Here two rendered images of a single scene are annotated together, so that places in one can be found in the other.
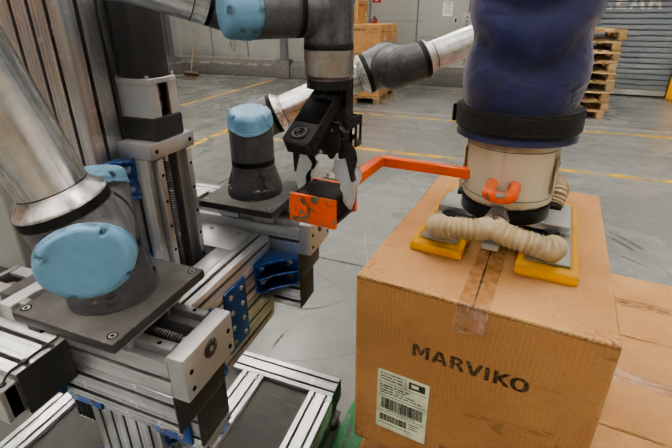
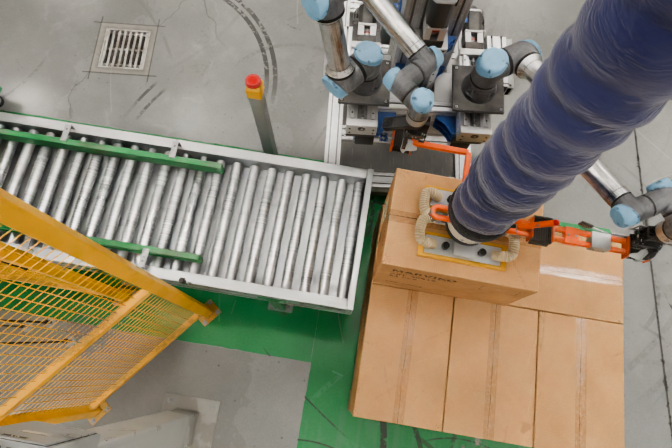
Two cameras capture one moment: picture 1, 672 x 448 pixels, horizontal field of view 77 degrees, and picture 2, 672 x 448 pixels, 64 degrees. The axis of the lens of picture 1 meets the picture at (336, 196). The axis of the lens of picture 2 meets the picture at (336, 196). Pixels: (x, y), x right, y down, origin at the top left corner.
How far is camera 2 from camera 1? 1.75 m
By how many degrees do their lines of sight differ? 62
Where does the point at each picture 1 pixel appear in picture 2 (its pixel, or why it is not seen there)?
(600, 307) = (404, 261)
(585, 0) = (473, 208)
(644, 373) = (502, 360)
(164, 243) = not seen: hidden behind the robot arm
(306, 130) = (387, 124)
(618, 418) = (459, 334)
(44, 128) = (336, 57)
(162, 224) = not seen: hidden behind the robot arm
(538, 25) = (463, 193)
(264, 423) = (426, 161)
